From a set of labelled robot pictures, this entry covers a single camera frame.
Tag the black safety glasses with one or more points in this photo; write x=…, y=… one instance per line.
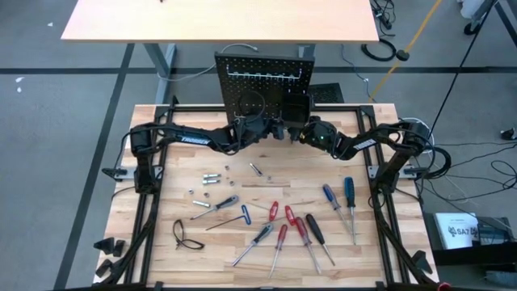
x=180, y=241

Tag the black floor object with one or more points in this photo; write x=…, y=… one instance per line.
x=509, y=134

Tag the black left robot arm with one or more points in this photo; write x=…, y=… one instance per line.
x=190, y=137

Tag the black metal pegboard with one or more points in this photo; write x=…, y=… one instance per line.
x=258, y=87

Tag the black power strip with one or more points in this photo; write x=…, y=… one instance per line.
x=383, y=22

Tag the black side shelf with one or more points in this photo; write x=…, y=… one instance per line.
x=497, y=254

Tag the large red clear Husky screwdriver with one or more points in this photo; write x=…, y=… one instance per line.
x=301, y=228

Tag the metal cart leg with caster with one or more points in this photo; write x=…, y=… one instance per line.
x=470, y=28

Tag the chrome multi-prong hook rail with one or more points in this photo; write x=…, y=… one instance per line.
x=262, y=76

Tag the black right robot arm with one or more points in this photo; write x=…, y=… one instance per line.
x=363, y=144

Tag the black printed plastic part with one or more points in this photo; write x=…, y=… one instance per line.
x=422, y=262
x=118, y=248
x=106, y=245
x=104, y=267

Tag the black round floor base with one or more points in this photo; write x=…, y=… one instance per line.
x=402, y=55

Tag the chrome socket extension bar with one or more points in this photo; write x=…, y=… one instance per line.
x=255, y=169

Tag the grey black nut driver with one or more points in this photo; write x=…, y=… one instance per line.
x=228, y=201
x=264, y=232

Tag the black aluminium table frame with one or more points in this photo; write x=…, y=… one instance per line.
x=194, y=108

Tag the red clamp knob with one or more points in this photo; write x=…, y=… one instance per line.
x=444, y=287

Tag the black floor grate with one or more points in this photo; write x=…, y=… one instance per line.
x=329, y=94

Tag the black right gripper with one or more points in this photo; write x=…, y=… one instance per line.
x=321, y=133

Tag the small red clear Husky screwdriver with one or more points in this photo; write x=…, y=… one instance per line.
x=282, y=234

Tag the white printed booklet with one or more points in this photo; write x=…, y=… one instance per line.
x=456, y=230

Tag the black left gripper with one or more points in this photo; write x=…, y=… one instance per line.
x=254, y=129

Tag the light wooden desk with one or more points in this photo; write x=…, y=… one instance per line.
x=218, y=20

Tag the white round lid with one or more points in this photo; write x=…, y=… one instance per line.
x=408, y=119

